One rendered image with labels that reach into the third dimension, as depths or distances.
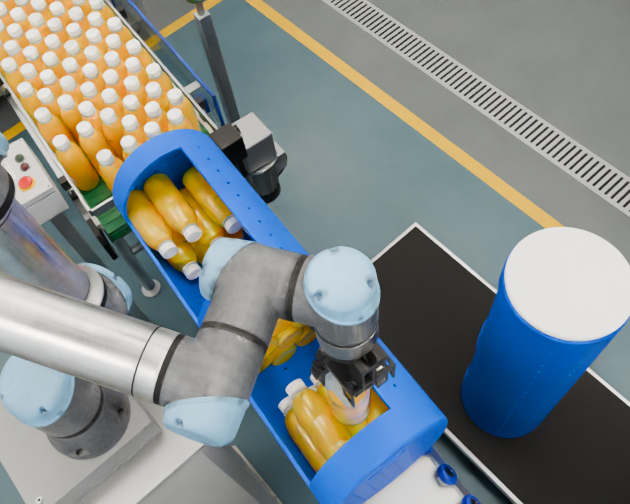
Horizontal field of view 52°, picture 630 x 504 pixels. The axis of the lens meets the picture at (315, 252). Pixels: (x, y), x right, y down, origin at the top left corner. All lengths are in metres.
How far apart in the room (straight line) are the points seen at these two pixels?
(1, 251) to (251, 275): 0.37
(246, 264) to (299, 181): 2.22
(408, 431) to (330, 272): 0.56
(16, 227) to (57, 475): 0.53
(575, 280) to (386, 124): 1.72
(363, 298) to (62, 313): 0.30
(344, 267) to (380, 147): 2.35
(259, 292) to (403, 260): 1.85
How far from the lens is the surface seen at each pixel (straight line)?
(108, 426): 1.22
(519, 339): 1.56
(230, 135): 1.80
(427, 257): 2.51
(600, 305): 1.52
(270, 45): 3.48
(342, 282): 0.65
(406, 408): 1.19
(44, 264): 0.97
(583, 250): 1.58
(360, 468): 1.16
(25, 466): 1.32
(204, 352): 0.66
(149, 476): 1.30
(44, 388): 1.08
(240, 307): 0.67
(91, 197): 1.93
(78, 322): 0.68
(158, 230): 1.52
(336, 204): 2.82
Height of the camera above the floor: 2.36
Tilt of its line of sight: 61 degrees down
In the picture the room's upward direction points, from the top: 11 degrees counter-clockwise
